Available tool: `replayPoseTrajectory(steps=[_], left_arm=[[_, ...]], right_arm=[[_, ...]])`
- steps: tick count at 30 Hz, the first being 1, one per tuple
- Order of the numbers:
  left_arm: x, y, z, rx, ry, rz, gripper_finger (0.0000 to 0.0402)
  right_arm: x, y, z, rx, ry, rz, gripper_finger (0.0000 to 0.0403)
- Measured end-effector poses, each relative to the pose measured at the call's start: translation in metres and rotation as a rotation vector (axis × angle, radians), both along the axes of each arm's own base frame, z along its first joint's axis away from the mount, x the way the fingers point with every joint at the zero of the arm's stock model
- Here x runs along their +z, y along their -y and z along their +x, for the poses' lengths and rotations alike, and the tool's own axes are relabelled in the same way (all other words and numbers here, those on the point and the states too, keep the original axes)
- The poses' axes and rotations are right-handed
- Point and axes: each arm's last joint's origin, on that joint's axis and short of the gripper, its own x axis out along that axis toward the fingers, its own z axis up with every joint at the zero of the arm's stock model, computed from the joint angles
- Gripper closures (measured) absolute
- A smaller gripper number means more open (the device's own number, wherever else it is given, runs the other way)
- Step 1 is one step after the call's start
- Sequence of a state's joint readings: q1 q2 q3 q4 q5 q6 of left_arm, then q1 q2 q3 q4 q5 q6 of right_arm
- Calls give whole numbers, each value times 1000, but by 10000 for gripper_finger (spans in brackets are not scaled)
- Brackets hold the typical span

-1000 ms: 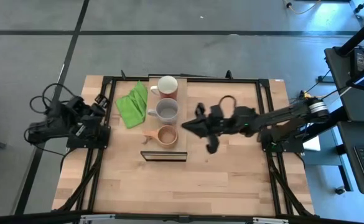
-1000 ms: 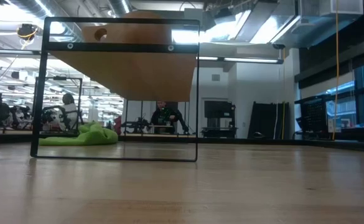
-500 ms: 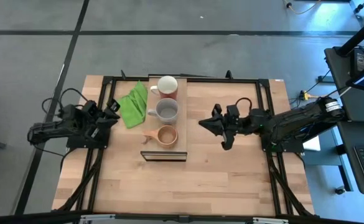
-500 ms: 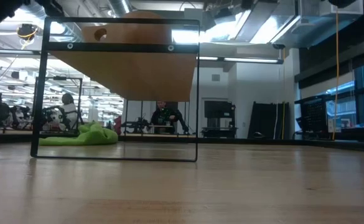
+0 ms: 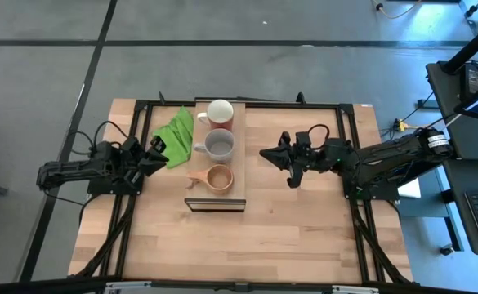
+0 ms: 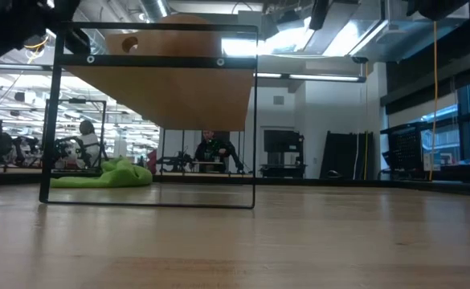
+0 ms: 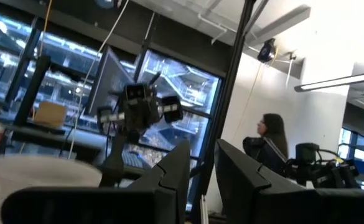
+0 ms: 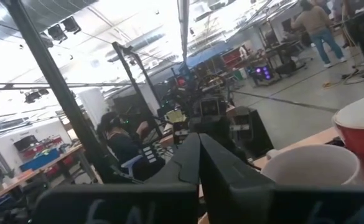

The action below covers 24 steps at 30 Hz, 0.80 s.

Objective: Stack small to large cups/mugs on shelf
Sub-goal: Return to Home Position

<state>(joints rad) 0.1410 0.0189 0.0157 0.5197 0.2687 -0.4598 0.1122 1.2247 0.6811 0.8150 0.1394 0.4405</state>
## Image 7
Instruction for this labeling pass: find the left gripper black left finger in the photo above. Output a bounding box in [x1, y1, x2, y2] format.
[0, 139, 191, 224]

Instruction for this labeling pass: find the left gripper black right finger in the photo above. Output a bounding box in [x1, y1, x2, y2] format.
[214, 139, 364, 224]

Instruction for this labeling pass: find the grey speckled mug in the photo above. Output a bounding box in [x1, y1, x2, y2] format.
[0, 154, 103, 224]

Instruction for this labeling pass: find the black side desk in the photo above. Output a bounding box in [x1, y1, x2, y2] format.
[1, 123, 110, 155]

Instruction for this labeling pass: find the person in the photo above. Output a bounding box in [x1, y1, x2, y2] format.
[242, 113, 290, 161]

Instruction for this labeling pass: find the cardboard box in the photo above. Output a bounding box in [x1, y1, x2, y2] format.
[32, 101, 68, 129]

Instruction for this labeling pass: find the computer monitor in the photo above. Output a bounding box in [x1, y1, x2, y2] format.
[84, 45, 136, 118]

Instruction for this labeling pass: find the black monitor pole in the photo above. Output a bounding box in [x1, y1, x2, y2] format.
[12, 55, 52, 127]

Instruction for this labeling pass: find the long ceiling light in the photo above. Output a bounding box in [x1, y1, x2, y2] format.
[294, 70, 364, 93]

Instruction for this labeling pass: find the thin yellow hanging cable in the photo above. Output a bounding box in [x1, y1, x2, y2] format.
[231, 60, 265, 144]

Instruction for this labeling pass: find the white hanging cable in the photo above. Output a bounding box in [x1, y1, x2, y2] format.
[67, 0, 130, 160]

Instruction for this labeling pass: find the black ceiling cable reel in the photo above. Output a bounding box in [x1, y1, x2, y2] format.
[256, 37, 278, 63]

